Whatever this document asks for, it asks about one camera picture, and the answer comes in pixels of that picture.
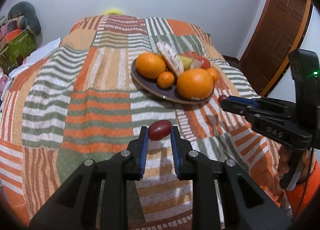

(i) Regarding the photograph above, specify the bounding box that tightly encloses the large yellow cane piece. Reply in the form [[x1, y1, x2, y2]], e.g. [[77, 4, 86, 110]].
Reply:
[[179, 55, 202, 71]]

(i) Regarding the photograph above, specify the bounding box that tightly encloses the yellow object behind bed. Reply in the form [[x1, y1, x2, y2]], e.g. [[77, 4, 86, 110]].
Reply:
[[103, 8, 124, 15]]

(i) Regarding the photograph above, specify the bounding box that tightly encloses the medium orange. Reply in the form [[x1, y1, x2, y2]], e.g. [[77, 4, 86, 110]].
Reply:
[[136, 53, 167, 79]]

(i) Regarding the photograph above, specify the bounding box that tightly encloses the grey neck pillow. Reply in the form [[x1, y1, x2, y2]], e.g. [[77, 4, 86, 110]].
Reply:
[[8, 1, 41, 36]]

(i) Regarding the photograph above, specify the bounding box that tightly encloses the red tomato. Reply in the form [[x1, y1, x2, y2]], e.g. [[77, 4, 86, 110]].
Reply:
[[196, 56, 211, 69]]

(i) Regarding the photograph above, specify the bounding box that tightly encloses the small tangerine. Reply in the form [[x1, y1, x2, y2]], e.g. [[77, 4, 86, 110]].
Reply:
[[157, 71, 175, 89], [206, 67, 219, 83]]

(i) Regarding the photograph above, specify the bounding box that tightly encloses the green storage box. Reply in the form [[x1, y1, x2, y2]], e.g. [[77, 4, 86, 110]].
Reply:
[[1, 29, 36, 74]]

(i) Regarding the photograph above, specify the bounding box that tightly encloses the brown wooden door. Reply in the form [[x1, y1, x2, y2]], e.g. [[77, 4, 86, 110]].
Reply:
[[240, 0, 313, 96]]

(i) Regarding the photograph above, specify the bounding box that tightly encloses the person's right hand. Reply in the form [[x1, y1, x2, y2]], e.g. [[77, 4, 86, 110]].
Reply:
[[277, 144, 316, 183]]

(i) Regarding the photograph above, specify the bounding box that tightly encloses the large orange with sticker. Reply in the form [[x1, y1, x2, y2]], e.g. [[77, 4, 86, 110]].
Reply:
[[176, 68, 214, 100]]

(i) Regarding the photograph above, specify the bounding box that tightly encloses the pink bunny toy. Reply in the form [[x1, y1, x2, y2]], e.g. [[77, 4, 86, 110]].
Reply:
[[0, 74, 9, 95]]

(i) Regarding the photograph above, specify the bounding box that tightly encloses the dark purple plate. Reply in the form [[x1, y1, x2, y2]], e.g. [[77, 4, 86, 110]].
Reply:
[[131, 60, 214, 105]]

